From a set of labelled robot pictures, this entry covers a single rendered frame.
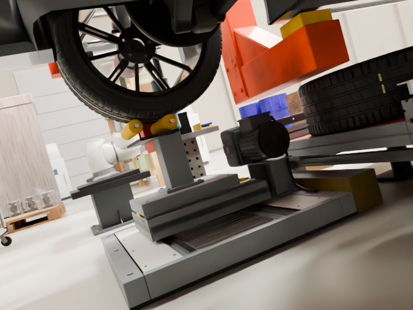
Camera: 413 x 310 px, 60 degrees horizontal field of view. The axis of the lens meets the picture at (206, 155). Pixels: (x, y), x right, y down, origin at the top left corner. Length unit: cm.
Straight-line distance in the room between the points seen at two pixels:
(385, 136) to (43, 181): 534
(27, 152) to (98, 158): 368
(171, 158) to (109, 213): 110
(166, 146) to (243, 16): 80
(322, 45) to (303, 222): 63
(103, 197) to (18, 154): 378
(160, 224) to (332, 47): 89
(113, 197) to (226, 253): 148
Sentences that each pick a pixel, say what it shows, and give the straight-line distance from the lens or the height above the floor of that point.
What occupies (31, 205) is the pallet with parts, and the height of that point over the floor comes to 21.
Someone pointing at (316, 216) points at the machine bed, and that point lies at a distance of 124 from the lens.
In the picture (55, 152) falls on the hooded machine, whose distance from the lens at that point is 838.
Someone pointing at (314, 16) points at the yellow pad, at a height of 71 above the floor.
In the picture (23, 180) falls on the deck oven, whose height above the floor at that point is 57.
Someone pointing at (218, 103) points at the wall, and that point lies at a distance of 1152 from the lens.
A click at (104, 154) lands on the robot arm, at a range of 251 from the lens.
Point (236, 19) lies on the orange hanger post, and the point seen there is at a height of 91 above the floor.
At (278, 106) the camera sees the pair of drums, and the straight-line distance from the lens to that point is 759.
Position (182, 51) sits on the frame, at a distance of 177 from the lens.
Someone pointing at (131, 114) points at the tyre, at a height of 55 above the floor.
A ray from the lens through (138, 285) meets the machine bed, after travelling 104.
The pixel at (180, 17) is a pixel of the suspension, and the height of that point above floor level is 71.
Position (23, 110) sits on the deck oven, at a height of 159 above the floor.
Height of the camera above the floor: 38
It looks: 2 degrees down
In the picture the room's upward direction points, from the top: 16 degrees counter-clockwise
